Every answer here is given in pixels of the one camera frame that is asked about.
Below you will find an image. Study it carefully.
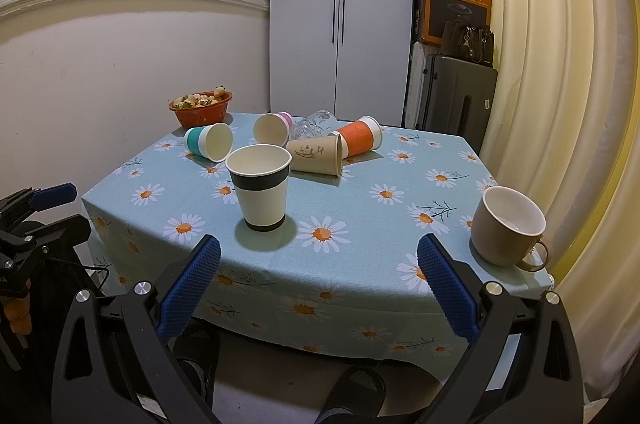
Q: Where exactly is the cream curtain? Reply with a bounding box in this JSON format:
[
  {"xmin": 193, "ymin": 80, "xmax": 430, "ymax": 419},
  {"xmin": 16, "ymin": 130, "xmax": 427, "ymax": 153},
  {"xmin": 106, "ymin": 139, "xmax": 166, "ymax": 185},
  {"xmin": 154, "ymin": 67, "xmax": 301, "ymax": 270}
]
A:
[{"xmin": 482, "ymin": 0, "xmax": 639, "ymax": 400}]

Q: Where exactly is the person's left hand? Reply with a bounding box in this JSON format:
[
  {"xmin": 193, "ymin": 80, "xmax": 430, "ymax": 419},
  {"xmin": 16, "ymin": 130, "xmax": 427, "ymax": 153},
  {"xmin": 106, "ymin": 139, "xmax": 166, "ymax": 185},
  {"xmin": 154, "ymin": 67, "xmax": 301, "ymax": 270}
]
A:
[{"xmin": 1, "ymin": 280, "xmax": 32, "ymax": 336}]

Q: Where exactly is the beige ceramic mug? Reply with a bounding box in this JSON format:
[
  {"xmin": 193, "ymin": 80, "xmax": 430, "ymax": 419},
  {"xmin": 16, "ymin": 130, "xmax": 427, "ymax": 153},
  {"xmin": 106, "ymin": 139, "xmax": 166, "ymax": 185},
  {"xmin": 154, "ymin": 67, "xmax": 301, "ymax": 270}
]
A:
[{"xmin": 471, "ymin": 186, "xmax": 553, "ymax": 273}]

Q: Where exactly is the pink and white paper cup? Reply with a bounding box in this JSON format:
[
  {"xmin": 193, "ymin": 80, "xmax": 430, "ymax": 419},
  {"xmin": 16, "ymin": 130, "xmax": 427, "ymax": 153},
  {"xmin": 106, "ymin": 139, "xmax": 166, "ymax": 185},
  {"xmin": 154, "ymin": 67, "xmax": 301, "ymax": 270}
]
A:
[{"xmin": 253, "ymin": 111, "xmax": 293, "ymax": 146}]

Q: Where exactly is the red bowl with snacks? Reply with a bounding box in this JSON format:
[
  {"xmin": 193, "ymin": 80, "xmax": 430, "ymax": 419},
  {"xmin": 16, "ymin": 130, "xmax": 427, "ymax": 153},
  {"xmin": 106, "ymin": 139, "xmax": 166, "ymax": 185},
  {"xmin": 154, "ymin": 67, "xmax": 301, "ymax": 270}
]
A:
[{"xmin": 168, "ymin": 85, "xmax": 232, "ymax": 129}]

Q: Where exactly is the clear glass cup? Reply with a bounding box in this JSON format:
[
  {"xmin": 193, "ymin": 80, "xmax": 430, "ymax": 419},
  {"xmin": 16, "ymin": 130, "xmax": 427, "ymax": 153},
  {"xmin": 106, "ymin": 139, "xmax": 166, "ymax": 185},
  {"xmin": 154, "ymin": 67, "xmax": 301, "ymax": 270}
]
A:
[{"xmin": 290, "ymin": 110, "xmax": 337, "ymax": 140}]

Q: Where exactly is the blue daisy tablecloth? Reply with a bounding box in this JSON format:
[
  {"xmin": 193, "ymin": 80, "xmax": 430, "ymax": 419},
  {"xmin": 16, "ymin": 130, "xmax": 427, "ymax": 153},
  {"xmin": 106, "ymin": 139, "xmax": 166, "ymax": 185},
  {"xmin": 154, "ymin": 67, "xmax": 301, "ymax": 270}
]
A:
[{"xmin": 82, "ymin": 127, "xmax": 551, "ymax": 380}]

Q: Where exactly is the brown kraft paper cup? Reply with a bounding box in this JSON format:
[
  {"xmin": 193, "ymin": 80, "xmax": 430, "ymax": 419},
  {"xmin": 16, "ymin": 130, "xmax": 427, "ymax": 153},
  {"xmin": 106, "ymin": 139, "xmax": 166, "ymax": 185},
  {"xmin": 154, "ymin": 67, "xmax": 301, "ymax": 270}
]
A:
[{"xmin": 286, "ymin": 134, "xmax": 343, "ymax": 177}]

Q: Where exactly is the dark brown handbag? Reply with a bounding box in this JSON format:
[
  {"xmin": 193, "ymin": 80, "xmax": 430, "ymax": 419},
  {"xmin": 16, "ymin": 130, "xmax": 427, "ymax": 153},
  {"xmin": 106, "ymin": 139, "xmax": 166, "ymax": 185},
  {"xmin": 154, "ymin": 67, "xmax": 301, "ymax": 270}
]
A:
[{"xmin": 440, "ymin": 19, "xmax": 495, "ymax": 67}]

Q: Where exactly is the orange and white paper cup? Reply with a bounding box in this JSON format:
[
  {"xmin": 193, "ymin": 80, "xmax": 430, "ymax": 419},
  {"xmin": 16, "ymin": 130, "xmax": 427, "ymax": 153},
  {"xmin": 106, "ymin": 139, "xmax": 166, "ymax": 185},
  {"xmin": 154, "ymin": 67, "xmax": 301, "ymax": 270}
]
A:
[{"xmin": 334, "ymin": 115, "xmax": 383, "ymax": 159}]

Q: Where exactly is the white double-door cabinet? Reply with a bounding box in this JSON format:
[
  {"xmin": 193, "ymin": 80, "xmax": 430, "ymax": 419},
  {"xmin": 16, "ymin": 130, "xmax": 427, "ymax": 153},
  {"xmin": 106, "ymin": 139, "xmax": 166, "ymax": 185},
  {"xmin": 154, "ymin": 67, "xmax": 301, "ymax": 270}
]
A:
[{"xmin": 269, "ymin": 0, "xmax": 411, "ymax": 126}]

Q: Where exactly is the black and white paper cup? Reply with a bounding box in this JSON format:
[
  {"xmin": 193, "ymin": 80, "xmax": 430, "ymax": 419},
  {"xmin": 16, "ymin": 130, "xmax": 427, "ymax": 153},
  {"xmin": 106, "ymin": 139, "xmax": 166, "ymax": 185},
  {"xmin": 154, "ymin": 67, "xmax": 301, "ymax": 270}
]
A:
[{"xmin": 226, "ymin": 144, "xmax": 292, "ymax": 231}]

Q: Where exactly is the teal and white paper cup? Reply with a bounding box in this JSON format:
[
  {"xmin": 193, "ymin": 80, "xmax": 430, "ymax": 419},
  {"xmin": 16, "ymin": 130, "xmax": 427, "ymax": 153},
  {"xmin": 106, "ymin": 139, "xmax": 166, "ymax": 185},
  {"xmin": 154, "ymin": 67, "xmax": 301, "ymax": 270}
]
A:
[{"xmin": 184, "ymin": 122, "xmax": 233, "ymax": 162}]

